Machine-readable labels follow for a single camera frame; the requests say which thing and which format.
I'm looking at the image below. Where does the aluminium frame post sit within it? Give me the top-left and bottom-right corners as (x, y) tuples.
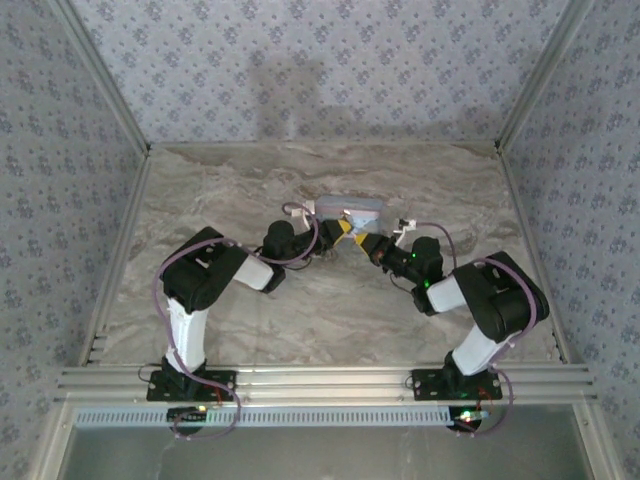
(493, 0), (597, 157)
(49, 0), (152, 157)

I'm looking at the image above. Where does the aluminium mounting rail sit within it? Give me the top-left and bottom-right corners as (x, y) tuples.
(53, 364), (599, 405)

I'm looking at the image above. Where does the small black circuit board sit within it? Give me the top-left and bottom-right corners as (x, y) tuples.
(448, 405), (494, 431)
(167, 405), (210, 425)

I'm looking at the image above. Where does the grey metal sheet panel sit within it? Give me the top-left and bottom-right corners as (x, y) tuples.
(59, 424), (596, 480)

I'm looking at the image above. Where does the aluminium table side rail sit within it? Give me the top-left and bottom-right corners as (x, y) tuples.
(77, 152), (154, 369)
(497, 149), (571, 366)

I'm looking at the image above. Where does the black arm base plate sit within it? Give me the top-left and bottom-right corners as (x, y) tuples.
(410, 368), (503, 401)
(146, 368), (237, 402)

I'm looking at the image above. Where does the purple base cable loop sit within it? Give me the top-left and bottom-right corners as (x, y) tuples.
(169, 379), (242, 442)
(453, 369), (517, 439)

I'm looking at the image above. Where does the grey slotted cable duct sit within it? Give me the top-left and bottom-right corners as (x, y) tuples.
(73, 404), (485, 429)

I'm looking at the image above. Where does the right gripper thin black cable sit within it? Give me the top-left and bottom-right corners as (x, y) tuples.
(387, 272), (416, 296)

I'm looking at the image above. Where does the light blue cartoon tin box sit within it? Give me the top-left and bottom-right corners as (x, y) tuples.
(313, 195), (385, 236)

